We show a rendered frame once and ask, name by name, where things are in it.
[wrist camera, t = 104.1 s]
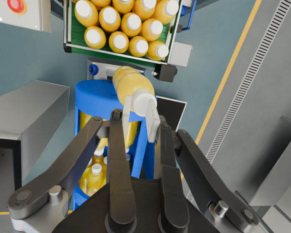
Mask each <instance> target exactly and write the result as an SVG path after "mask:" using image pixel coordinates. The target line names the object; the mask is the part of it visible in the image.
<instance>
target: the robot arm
mask: <svg viewBox="0 0 291 233"><path fill-rule="evenodd" d="M130 103H131V96H130V95H126V98H125V104H124V109H118V108H115V109H114V110H112V111H111V115H110V119H109V120H106V121H103V118H101V117H99V116H93V117H91V118H90V119H89V121H88V122H87V123H86V124H85V126H84V127H83V128H82V129H81V130H80V131H79V132H78V134H77V135H76V136H75V137H74V138H73V140H72V141H71V142H70V143H69V144H68V146H67V147H66V148H65V149H64V150H63V152H62V153H61V154H60V155H59V156H58V158H57V159H56V160H55V161H54V162H53V164H52V165H51V166H50V167H49V168H48V170H46V171H45V172H43V173H42V174H40V175H39V176H37V177H36V178H34V179H33V180H31V181H30V182H28V183H27V184H25V185H24V186H22V187H21V188H19V189H18V190H17V191H15V192H14V193H13V194H11V195H10V197H9V198H8V200H7V206H8V210H9V214H10V217H11V220H12V225H13V228H14V232H15V233H252V232H253V231H254V230H255V228H256V227H257V226H258V224H259V220H258V218H257V216H256V215H255V214H254V212H253V211H252V210H251V209H250V208H248V207H247V206H246V205H245V204H244V203H243V202H242V201H241V200H240V199H239V198H238V197H237V196H236V195H235V194H233V193H232V192H231V191H230V190H229V189H228V188H227V186H226V185H225V183H224V182H223V180H222V179H221V178H220V176H219V175H218V174H217V172H216V171H215V170H214V168H213V167H212V165H211V164H210V162H209V161H208V160H207V158H206V157H205V155H204V154H203V153H202V151H201V150H200V148H199V147H198V146H197V144H196V143H195V141H194V140H193V139H192V137H191V136H190V134H189V133H188V132H187V131H186V130H183V129H178V131H177V132H176V131H173V130H171V127H170V126H169V125H167V122H166V120H165V117H164V116H161V115H158V112H157V108H156V105H155V102H154V100H153V99H150V100H149V102H148V106H147V111H146V115H145V119H146V127H147V135H148V141H149V142H150V143H154V142H155V139H156V142H155V146H154V149H155V156H154V176H153V179H149V180H143V179H140V178H136V177H133V176H131V175H130V168H129V161H128V160H127V157H126V149H125V141H124V138H126V133H127V126H128V121H129V113H130ZM101 138H107V139H108V148H107V171H106V184H105V185H104V186H103V187H102V188H100V189H99V190H98V191H97V192H96V193H94V194H93V195H92V196H91V197H90V198H88V199H87V200H86V201H85V202H84V203H82V204H81V205H80V206H79V207H78V208H76V209H75V210H74V211H73V212H72V213H71V214H69V215H68V216H67V217H66V218H65V217H64V216H65V214H66V213H67V211H68V200H69V198H70V196H71V195H72V193H73V191H74V189H75V188H76V186H77V184H78V182H79V180H80V178H81V177H82V175H83V173H84V171H85V169H86V167H87V166H88V164H89V162H90V160H91V158H92V156H93V154H94V152H95V150H96V149H97V147H98V145H99V143H100V141H101ZM176 160H177V163H178V165H179V167H180V169H181V171H182V173H183V176H184V178H185V180H186V182H187V184H188V187H189V189H190V191H191V193H192V195H193V197H194V200H195V202H196V204H197V206H198V208H199V210H200V211H199V210H198V209H197V208H196V207H195V206H194V205H193V204H192V203H191V202H190V201H189V200H188V199H187V198H186V197H185V196H184V193H183V187H182V179H181V174H180V169H179V168H177V167H176Z"/></svg>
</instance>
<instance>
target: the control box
mask: <svg viewBox="0 0 291 233"><path fill-rule="evenodd" d="M21 1H22V2H23V4H24V10H23V11H22V12H14V11H12V10H11V9H10V8H9V6H8V4H7V0H0V22H1V23H5V24H9V25H14V26H19V27H23V28H28V29H32V30H37V31H43V32H47V33H51V3H50V0H21Z"/></svg>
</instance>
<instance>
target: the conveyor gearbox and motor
mask: <svg viewBox="0 0 291 233"><path fill-rule="evenodd" d="M192 48H193V47H192V45H191V44H187V43H182V42H178V41H174V43H173V48H172V52H171V56H170V61H169V63H168V64H169V65H172V66H180V67H187V66H188V61H189V57H190V54H191V50H192Z"/></svg>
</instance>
